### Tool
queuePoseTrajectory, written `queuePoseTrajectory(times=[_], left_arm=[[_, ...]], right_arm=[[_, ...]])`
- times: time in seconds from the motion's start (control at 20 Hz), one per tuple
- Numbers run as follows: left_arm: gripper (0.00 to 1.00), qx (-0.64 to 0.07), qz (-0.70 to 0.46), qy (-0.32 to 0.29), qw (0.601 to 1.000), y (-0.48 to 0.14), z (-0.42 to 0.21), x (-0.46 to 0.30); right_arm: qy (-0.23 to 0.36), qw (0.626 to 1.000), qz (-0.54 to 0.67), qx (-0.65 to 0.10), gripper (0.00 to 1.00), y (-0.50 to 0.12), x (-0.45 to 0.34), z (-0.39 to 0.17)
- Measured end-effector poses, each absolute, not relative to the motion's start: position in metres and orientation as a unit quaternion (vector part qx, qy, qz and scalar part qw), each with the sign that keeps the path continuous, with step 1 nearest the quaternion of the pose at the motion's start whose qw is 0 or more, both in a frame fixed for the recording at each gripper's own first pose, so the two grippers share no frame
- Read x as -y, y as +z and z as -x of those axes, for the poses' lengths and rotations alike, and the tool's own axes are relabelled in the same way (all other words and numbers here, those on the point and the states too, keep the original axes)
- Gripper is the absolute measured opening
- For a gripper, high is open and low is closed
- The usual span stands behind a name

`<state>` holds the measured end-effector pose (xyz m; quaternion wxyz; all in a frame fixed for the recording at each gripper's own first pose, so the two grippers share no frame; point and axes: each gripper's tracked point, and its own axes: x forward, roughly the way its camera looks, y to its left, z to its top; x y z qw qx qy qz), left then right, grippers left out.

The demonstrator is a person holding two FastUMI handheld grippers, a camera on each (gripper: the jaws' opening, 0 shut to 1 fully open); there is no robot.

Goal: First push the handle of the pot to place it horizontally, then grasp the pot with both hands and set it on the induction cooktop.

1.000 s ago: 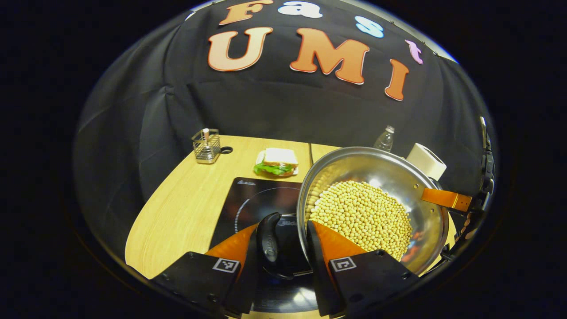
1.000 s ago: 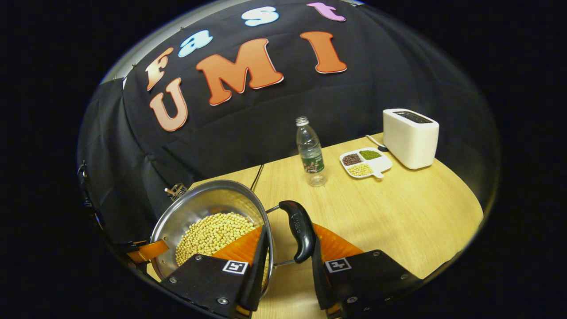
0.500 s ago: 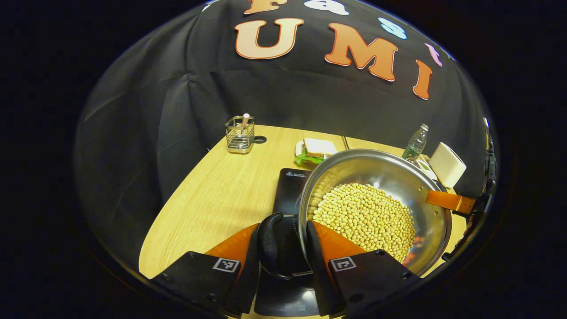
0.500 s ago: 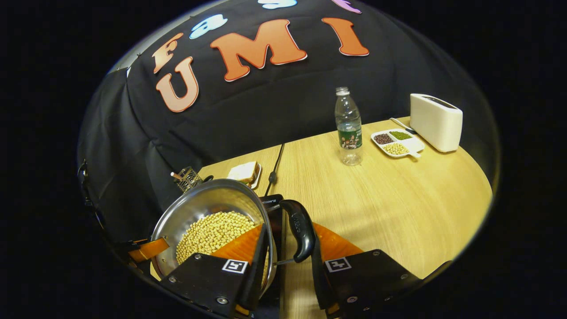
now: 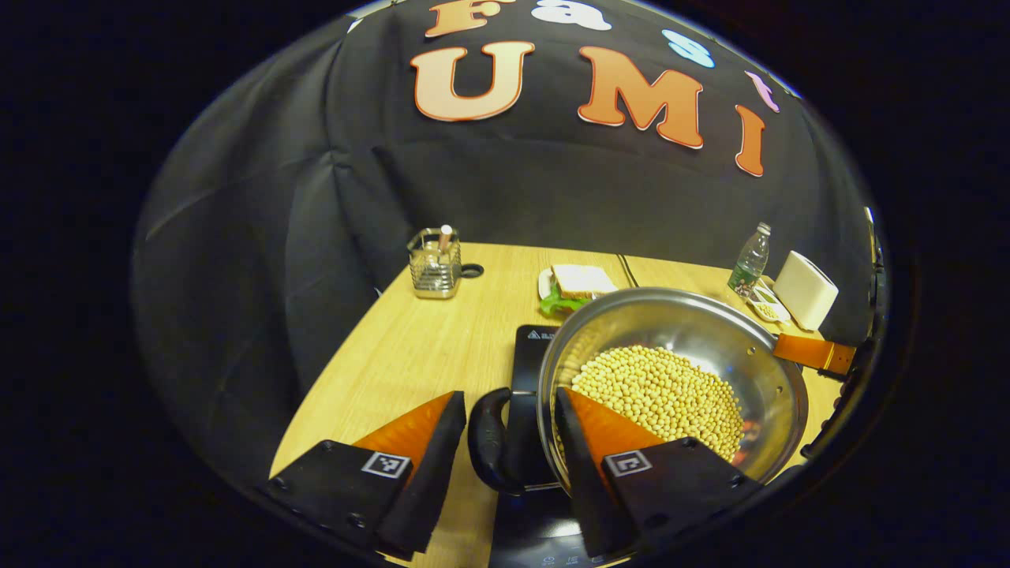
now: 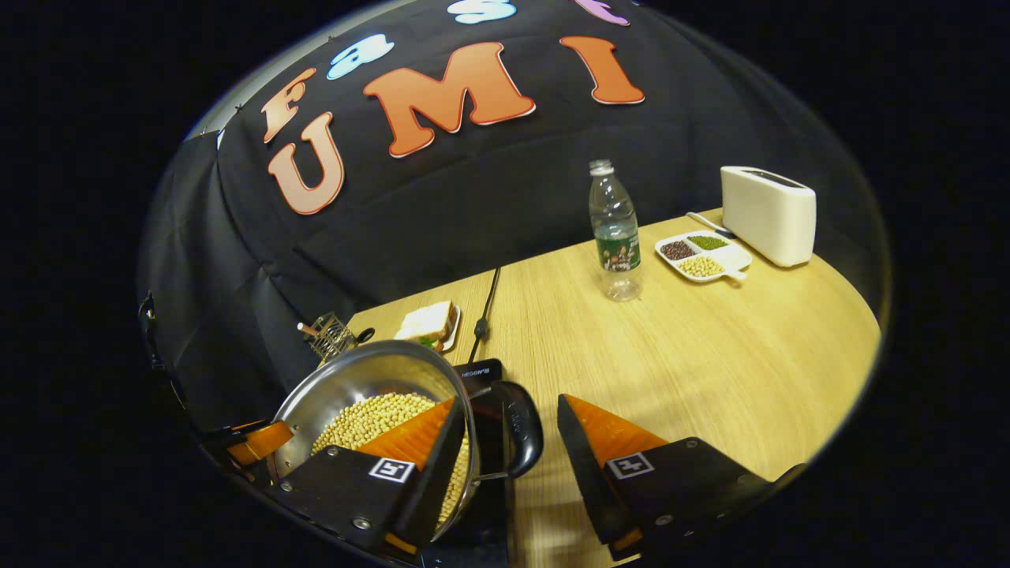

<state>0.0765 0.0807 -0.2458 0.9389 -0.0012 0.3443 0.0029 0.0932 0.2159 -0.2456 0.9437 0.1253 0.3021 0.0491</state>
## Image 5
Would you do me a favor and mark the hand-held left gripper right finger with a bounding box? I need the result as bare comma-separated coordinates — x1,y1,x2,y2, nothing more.
552,386,765,558

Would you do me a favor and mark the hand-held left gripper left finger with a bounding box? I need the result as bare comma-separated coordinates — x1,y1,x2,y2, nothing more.
264,390,468,562

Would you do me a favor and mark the black induction cooktop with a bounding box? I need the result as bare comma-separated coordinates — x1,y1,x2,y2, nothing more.
485,324,632,568

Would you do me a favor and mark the stainless steel pot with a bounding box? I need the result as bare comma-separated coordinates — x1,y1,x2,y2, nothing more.
467,286,810,496

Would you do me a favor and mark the white box-shaped appliance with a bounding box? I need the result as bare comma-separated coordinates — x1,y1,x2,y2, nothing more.
772,250,840,332

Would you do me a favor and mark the white divided bean dish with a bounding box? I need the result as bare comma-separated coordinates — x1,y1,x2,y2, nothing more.
744,284,792,324

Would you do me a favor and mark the clear plastic water bottle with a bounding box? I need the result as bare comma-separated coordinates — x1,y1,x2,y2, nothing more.
727,222,772,299

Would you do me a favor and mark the pile of soybeans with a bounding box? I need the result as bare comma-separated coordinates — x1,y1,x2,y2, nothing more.
552,345,746,465

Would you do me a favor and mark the sandwich with lettuce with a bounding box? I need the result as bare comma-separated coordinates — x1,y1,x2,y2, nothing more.
541,264,619,316

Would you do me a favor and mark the black backdrop cloth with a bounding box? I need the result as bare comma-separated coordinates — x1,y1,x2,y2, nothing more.
133,0,881,490

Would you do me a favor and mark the metal wire utensil holder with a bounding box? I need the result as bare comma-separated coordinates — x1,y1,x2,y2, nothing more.
407,227,463,300

